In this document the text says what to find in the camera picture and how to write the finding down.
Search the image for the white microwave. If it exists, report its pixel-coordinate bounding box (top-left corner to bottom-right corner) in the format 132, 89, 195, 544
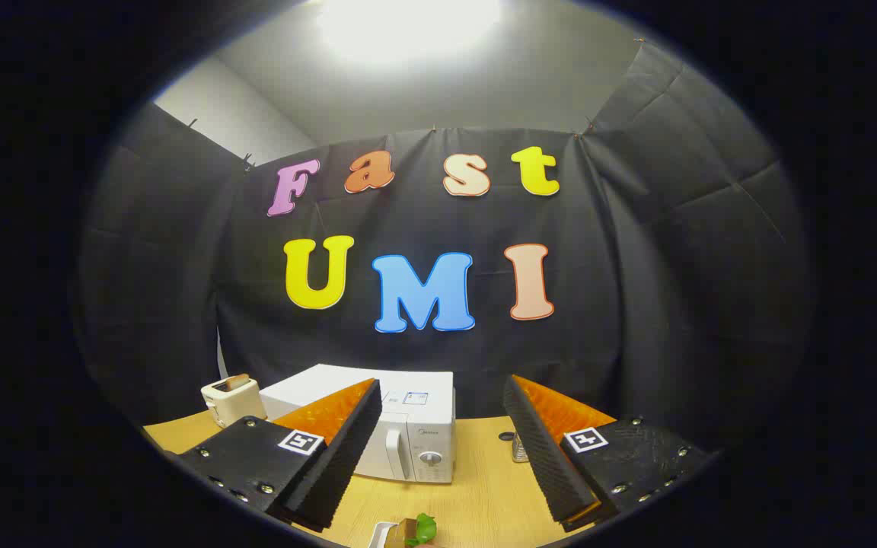
259, 364, 457, 484

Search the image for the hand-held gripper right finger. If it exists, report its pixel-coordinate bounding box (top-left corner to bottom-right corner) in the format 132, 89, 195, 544
502, 374, 717, 532

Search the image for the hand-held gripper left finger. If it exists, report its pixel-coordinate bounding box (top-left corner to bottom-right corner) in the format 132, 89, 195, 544
178, 378, 384, 534

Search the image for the black backdrop cloth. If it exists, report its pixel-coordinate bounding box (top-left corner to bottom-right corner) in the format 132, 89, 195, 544
73, 38, 816, 457

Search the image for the white toaster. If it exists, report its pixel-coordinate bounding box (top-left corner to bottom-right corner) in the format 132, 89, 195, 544
201, 374, 267, 429

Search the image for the brown bread lettuce sandwich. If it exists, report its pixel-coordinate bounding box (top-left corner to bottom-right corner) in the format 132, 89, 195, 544
389, 513, 439, 548

